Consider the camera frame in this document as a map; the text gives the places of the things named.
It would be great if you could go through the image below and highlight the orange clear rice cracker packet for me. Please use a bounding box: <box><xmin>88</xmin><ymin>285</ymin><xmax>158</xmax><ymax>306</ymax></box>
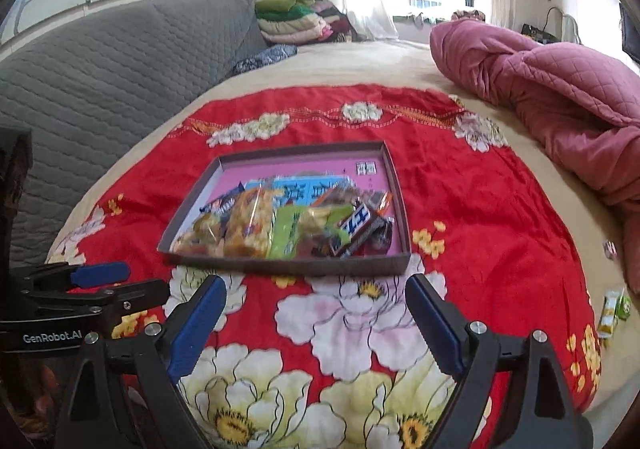
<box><xmin>224</xmin><ymin>186</ymin><xmax>282</xmax><ymax>258</ymax></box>

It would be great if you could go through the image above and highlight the green clear cake packet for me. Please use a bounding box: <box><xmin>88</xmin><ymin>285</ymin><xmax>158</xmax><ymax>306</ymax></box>
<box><xmin>267</xmin><ymin>204</ymin><xmax>354</xmax><ymax>259</ymax></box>

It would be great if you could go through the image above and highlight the brown Snickers bar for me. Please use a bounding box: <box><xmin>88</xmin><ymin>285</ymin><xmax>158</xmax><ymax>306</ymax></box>
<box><xmin>311</xmin><ymin>203</ymin><xmax>386</xmax><ymax>258</ymax></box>

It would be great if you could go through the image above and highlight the clear bread packet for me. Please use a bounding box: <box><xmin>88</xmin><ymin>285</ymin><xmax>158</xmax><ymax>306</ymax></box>
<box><xmin>171</xmin><ymin>212</ymin><xmax>224</xmax><ymax>257</ymax></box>

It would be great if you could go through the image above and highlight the small green candy packet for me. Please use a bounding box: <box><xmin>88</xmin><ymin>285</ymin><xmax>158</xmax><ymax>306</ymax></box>
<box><xmin>615</xmin><ymin>293</ymin><xmax>631</xmax><ymax>321</ymax></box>

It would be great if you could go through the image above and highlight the small yellow candy packet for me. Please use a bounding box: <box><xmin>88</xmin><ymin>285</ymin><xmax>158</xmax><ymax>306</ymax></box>
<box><xmin>597</xmin><ymin>290</ymin><xmax>623</xmax><ymax>339</ymax></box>

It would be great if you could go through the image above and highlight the red floral cloth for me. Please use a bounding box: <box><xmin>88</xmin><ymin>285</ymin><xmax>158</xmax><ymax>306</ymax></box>
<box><xmin>51</xmin><ymin>85</ymin><xmax>601</xmax><ymax>448</ymax></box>

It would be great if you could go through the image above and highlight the dark blue snack packet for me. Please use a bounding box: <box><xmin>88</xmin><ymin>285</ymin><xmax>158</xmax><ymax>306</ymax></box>
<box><xmin>200</xmin><ymin>183</ymin><xmax>245</xmax><ymax>215</ymax></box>

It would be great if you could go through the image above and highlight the grey quilted headboard cover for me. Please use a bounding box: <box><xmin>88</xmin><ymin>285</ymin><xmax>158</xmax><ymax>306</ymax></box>
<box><xmin>1</xmin><ymin>0</ymin><xmax>266</xmax><ymax>266</ymax></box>

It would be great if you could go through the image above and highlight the grey box lid tray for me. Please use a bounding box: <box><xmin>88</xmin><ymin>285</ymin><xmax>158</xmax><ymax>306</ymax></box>
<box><xmin>157</xmin><ymin>142</ymin><xmax>411</xmax><ymax>277</ymax></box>

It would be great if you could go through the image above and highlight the clear orange-edged biscuit packet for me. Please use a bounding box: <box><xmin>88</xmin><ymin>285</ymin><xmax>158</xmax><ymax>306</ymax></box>
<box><xmin>312</xmin><ymin>184</ymin><xmax>393</xmax><ymax>215</ymax></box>

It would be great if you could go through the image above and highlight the blue patterned cloth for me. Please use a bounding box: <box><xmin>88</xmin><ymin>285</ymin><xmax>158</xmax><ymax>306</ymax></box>
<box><xmin>231</xmin><ymin>44</ymin><xmax>297</xmax><ymax>76</ymax></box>

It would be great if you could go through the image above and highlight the pink quilted blanket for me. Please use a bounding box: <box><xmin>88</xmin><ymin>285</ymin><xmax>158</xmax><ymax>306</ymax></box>
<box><xmin>430</xmin><ymin>19</ymin><xmax>639</xmax><ymax>292</ymax></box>

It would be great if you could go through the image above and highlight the stack of folded clothes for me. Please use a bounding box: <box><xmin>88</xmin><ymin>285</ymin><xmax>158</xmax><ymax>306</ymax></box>
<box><xmin>255</xmin><ymin>0</ymin><xmax>360</xmax><ymax>46</ymax></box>

